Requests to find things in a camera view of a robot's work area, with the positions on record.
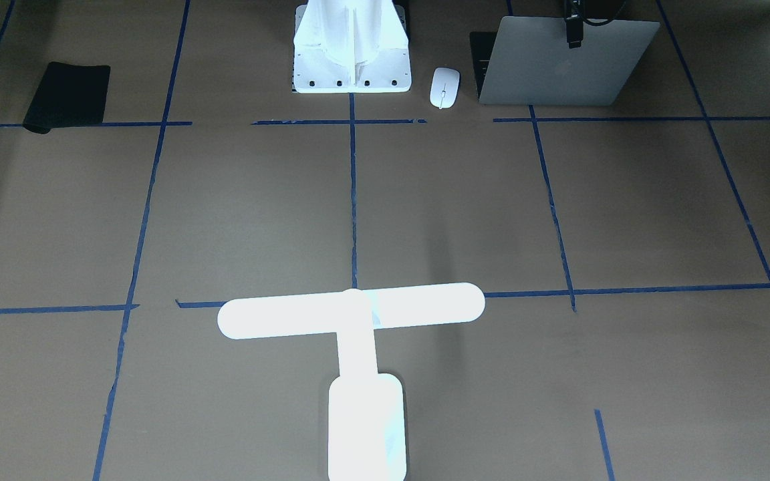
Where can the white computer mouse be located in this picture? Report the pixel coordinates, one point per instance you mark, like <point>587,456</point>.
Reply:
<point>444,88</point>

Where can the white camera mast with base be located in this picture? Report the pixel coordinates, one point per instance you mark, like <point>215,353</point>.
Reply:
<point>344,47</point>

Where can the silver grey laptop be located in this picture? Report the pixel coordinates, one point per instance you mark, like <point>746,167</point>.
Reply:
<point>528,61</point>

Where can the black mouse pad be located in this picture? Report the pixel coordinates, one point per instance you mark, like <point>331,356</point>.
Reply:
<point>68,96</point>

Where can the white desk lamp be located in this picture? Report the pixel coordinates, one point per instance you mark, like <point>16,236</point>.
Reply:
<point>366,425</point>

